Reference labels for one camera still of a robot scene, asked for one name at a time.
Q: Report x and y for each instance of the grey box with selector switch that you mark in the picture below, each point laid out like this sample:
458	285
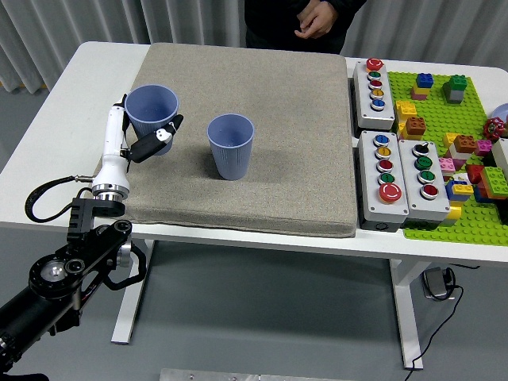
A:
430	206

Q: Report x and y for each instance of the green toy brick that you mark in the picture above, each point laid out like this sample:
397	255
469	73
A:
495	182
456	83

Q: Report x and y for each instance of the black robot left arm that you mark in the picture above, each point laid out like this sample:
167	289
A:
79	254

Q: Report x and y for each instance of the white toy brick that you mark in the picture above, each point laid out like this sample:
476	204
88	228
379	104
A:
456	155

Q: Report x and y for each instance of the pale blue plate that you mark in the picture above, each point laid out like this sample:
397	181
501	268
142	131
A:
502	113

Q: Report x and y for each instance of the red toy brick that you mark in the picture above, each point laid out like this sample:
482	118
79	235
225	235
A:
474	173

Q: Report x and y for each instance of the blue toy brick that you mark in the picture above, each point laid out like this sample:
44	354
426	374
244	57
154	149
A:
450	194
424	80
480	195

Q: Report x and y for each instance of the green studded baseplate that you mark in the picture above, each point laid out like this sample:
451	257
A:
436	119

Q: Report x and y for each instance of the grey five-button control box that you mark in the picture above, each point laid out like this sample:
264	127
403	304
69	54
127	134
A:
367	115

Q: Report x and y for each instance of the person's hand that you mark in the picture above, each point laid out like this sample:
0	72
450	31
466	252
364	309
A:
317	20

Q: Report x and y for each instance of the blue ribbed plastic cup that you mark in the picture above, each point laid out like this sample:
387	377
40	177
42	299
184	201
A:
232	155
151	99

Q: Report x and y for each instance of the white box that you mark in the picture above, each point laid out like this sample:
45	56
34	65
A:
502	155

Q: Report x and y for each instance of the orange toy brick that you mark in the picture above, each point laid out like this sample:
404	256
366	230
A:
465	145
416	127

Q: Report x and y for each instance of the grey-brown fabric mat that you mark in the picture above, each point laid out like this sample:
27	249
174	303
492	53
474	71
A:
278	139

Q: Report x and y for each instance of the grey box with emergency stop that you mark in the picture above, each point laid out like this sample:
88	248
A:
375	210

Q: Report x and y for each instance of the grey power adapter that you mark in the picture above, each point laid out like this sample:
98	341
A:
434	282

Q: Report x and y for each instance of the magenta toy brick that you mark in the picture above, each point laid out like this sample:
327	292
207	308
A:
483	148

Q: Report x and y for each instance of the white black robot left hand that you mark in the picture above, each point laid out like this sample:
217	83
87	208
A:
113	166

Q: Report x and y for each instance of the grey toy brick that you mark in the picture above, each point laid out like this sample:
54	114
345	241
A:
456	97

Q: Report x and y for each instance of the pink toy brick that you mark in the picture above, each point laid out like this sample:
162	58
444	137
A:
446	164
417	96

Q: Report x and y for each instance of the yellow toy brick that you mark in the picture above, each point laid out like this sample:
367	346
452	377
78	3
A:
420	91
449	141
462	189
452	214
405	110
401	129

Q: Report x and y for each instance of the white table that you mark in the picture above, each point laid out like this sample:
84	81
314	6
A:
99	63

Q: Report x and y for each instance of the person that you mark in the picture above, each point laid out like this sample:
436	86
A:
274	28

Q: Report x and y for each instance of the red valve handwheel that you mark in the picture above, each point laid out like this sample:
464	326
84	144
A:
494	129

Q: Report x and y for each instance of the white pleated curtain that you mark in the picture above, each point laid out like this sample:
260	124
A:
119	20

